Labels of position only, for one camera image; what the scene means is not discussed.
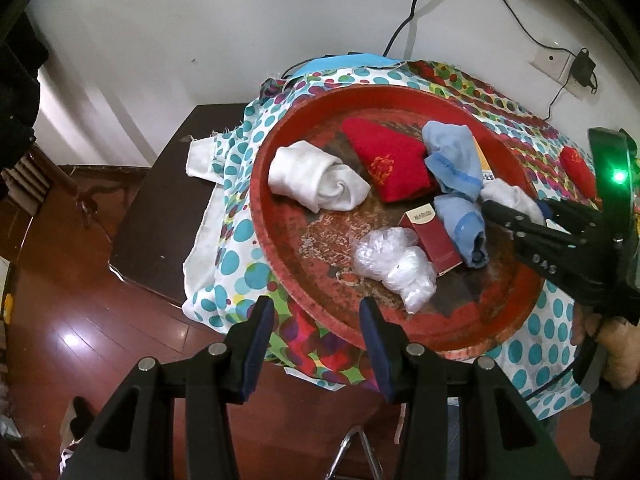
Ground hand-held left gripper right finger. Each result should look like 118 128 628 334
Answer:
359 296 573 480

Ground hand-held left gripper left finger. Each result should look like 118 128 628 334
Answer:
62 296 276 480

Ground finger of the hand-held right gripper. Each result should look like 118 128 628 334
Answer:
537 198 609 237
482 200 572 261

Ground white sock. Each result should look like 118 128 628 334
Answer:
267 141 371 213
480 179 546 226

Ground light blue sock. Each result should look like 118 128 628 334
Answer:
421 120 485 201
434 195 490 268

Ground yellow medicine box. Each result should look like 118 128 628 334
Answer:
472 137 496 183

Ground maroon cosmetics box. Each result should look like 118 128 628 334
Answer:
398 204 463 277

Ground round red tray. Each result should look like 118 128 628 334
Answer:
249 85 546 361

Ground person's right hand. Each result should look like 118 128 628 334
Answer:
572 305 640 391

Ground red embroidered pouch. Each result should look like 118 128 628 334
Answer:
559 146 599 200
341 118 438 204

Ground crumpled clear plastic bag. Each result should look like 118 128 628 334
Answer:
352 227 437 313

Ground polka dot tablecloth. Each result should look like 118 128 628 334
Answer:
182 60 606 418

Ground black power adapter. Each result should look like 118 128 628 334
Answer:
572 49 599 94

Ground dark wooden table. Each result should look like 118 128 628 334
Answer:
109 104 261 307

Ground white bag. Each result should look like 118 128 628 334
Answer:
59 396 102 477

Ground blue cloth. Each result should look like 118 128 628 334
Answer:
290 52 408 79

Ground dark cloth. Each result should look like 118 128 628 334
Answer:
0 12 51 171

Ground chrome metal frame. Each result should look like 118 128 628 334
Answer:
327 425 387 480

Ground black cable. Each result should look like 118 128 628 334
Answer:
384 0 437 57
489 0 587 56
546 72 573 122

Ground white wall socket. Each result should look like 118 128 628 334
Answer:
530 37 583 83

